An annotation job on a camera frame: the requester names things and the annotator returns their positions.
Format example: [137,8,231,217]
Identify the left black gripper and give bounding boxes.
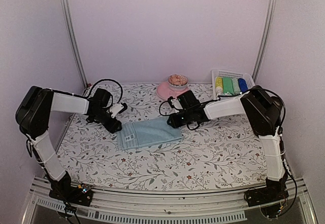
[92,108,122,133]

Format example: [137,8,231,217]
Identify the light blue towel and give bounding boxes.
[117,117,182,150]

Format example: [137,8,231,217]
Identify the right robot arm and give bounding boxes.
[167,86,288,202]

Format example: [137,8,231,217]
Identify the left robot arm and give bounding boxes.
[15,86,127,201]

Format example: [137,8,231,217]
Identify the patterned bowl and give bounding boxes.
[167,74,188,91]

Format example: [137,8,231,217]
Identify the pink plate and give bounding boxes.
[156,81,189,101]

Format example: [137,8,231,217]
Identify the yellow rolled towel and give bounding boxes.
[215,77,223,95]

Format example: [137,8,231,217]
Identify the white plastic basket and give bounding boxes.
[211,69,255,100]

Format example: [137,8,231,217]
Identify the pale green rolled towel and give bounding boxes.
[231,78,241,94]

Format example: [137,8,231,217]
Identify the floral tablecloth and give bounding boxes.
[49,82,289,191]

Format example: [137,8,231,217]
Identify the blue rolled towel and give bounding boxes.
[238,78,248,93]

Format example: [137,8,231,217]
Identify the dark brown cup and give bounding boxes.
[271,96,283,117]

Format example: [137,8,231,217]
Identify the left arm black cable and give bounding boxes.
[87,78,124,108]

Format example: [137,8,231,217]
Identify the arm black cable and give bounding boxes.
[87,78,124,108]
[158,88,286,131]

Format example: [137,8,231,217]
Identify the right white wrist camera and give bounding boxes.
[167,97,183,111]

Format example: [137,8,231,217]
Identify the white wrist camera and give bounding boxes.
[108,103,127,118]
[167,97,183,111]

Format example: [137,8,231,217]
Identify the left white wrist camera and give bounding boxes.
[108,103,127,118]

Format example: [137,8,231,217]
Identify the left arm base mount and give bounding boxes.
[49,181,93,207]

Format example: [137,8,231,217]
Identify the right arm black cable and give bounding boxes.
[158,88,286,131]

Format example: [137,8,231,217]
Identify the aluminium front rail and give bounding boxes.
[22,177,320,223]

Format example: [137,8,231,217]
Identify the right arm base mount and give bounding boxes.
[244,186,289,207]

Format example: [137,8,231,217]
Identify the left aluminium post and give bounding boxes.
[60,0,88,88]

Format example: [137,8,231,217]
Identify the aluminium post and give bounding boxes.
[60,0,88,88]
[252,0,277,82]

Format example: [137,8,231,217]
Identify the right aluminium post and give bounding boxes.
[252,0,277,82]

